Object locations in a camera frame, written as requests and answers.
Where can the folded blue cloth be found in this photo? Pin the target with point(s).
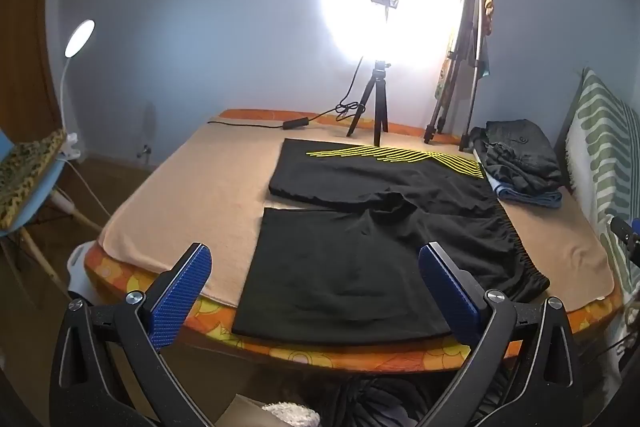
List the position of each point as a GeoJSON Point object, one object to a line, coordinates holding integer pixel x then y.
{"type": "Point", "coordinates": [530, 199]}

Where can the leopard print cushion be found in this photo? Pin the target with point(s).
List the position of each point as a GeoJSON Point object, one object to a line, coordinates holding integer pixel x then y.
{"type": "Point", "coordinates": [25, 177]}

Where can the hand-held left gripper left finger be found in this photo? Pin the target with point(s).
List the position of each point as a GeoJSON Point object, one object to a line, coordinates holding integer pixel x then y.
{"type": "Point", "coordinates": [182, 297]}

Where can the pile of dark clothes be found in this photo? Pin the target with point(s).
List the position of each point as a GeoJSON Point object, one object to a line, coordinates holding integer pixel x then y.
{"type": "Point", "coordinates": [520, 152]}

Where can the dark cloth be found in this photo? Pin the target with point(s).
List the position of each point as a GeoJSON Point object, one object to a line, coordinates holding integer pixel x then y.
{"type": "Point", "coordinates": [380, 402]}

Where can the beige blanket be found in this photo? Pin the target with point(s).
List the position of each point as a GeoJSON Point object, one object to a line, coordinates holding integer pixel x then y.
{"type": "Point", "coordinates": [190, 207]}

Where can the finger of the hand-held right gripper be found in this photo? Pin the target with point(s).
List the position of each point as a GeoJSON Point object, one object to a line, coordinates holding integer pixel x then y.
{"type": "Point", "coordinates": [625, 239]}

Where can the white towel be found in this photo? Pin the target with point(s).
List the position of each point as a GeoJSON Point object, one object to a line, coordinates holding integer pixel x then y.
{"type": "Point", "coordinates": [290, 414]}

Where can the colourful hanging cloth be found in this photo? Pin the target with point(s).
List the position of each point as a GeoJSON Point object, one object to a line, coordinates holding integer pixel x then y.
{"type": "Point", "coordinates": [445, 77]}

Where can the white clamp desk lamp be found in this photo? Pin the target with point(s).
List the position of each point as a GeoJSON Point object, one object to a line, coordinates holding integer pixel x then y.
{"type": "Point", "coordinates": [80, 37]}

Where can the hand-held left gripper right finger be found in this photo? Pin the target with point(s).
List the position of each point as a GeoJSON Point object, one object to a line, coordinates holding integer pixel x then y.
{"type": "Point", "coordinates": [450, 297]}

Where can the tall metal tripod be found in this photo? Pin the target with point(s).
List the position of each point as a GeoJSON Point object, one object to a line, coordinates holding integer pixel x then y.
{"type": "Point", "coordinates": [472, 72]}

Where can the black pants with yellow stripes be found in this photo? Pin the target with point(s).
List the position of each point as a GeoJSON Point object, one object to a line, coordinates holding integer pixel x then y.
{"type": "Point", "coordinates": [325, 267]}

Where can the small black tripod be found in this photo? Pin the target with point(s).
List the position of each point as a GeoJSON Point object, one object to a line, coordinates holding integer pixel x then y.
{"type": "Point", "coordinates": [377, 97]}

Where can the blue chair with wooden legs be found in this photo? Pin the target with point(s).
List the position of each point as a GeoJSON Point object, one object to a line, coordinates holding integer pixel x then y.
{"type": "Point", "coordinates": [45, 187]}

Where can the wooden door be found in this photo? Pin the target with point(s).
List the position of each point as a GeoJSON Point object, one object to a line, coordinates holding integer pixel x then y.
{"type": "Point", "coordinates": [25, 32]}

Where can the green and white striped pillow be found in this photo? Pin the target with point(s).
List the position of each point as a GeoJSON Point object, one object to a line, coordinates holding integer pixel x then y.
{"type": "Point", "coordinates": [605, 147]}

